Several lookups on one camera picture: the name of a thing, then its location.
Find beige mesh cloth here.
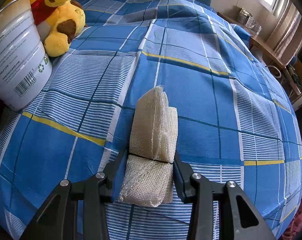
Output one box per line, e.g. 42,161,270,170
119,86,178,207

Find blue plaid bed quilt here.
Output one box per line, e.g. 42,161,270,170
0,0,302,239

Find white metal formula can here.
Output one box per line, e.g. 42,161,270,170
0,0,52,111

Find wooden desk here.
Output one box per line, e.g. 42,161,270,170
217,12,302,96

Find beige window curtain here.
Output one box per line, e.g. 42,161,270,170
267,0,302,66

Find yellow giraffe plush toy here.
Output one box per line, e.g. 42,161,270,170
5,0,85,57

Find clear containers on desk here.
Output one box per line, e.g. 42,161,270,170
237,8,262,35

